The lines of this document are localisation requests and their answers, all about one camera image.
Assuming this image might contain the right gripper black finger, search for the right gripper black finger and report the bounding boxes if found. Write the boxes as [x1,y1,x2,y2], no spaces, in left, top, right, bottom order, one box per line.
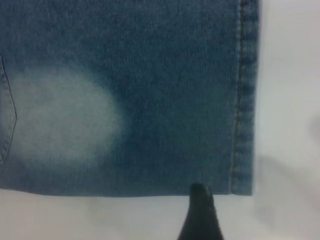
[176,183,225,240]

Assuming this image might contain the blue denim shorts with print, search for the blue denim shorts with print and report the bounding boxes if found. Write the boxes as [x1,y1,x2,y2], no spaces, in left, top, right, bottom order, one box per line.
[0,0,261,197]

